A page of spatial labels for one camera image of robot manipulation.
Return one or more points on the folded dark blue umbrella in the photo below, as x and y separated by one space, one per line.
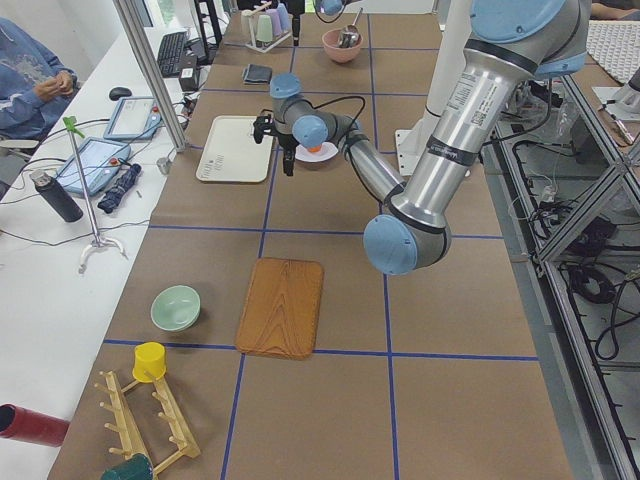
122 185

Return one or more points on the blue pastel cup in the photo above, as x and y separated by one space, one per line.
283 16

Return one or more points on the person in blue hoodie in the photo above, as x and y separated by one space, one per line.
36 88

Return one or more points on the wooden mug rack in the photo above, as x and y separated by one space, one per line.
148 421

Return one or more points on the small metal cylinder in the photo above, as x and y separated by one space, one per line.
164 165

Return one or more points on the teach pendant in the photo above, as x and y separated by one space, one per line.
101 160
133 118

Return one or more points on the yellow mug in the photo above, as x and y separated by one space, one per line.
149 362

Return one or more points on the metal stand green clip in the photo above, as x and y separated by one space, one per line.
99 242

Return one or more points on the grey folded cloth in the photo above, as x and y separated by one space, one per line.
257 74

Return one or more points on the teach pendant far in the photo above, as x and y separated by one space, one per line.
133 118

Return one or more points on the teach pendant near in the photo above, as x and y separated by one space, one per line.
101 160

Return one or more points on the white round plate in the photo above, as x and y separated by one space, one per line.
327 152

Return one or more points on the wooden brown tray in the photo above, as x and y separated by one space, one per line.
281 311

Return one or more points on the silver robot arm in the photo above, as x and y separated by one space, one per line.
331 7
505 44

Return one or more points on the aluminium frame post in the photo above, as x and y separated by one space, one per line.
147 63

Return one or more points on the black computer mouse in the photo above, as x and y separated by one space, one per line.
117 93

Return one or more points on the metal scoop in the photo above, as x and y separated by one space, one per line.
349 35

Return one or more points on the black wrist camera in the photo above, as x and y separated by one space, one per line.
262 126

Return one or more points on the green ceramic bowl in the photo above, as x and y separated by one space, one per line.
176 308

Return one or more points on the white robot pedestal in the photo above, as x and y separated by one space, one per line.
425 125

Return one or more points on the black keyboard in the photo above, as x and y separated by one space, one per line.
170 53

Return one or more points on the pink bowl with ice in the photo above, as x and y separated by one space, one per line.
337 53

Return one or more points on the red bottle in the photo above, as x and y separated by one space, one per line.
21 424

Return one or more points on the purple pastel cup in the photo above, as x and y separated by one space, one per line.
275 22

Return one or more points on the black thermos bottle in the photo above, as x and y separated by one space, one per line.
55 195

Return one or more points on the cream bear tray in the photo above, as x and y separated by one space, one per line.
231 153

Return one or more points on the dark green mug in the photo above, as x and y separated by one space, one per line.
138 467

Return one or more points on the white cup rack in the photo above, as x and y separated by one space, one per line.
259 8

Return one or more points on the black small box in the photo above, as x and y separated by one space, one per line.
189 79

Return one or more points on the green pastel cup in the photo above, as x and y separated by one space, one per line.
264 30

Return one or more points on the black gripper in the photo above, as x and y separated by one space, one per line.
288 141

